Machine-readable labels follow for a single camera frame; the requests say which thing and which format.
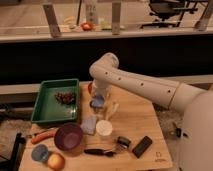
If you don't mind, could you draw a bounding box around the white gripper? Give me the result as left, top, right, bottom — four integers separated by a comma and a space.
92, 82, 110, 99

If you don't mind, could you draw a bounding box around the blue sponge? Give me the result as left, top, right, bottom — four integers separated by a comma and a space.
90, 96, 105, 108

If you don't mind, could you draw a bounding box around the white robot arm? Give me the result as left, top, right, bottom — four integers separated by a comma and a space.
89, 53, 213, 171

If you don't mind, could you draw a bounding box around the orange bowl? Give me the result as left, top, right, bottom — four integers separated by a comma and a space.
87, 82, 92, 94

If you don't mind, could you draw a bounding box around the purple bowl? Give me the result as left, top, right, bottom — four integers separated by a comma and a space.
54, 123, 83, 151

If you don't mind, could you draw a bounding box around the banana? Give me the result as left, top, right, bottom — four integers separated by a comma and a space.
105, 102, 119, 120

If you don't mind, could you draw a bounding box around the bunch of dark grapes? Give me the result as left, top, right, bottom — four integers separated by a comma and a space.
55, 93, 75, 105

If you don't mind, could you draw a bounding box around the light blue cloth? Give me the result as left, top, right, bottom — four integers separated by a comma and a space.
81, 115, 97, 135

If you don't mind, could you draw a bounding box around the white cup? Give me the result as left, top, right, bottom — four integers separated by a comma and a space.
96, 120, 113, 136

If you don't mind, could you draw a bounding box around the green plastic tray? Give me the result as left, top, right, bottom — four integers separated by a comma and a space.
31, 79, 80, 124

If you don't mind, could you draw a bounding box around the small dark can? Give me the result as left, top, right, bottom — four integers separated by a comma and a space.
117, 136, 131, 149

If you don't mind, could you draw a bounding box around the red object on counter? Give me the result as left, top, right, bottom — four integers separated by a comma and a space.
81, 22, 93, 31

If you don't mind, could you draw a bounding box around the black rectangular box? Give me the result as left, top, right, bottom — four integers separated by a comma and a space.
132, 136, 152, 158

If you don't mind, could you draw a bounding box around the orange carrot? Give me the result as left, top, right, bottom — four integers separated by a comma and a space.
31, 131, 56, 144

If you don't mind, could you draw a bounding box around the red yellow apple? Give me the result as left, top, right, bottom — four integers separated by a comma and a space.
47, 153, 65, 170

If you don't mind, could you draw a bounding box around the blue round lid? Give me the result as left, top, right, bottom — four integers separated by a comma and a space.
31, 144, 49, 163

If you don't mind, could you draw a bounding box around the black office chair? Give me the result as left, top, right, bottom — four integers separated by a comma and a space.
141, 0, 197, 29

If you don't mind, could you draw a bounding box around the black chair at left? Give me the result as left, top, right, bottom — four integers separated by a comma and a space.
0, 133, 26, 171

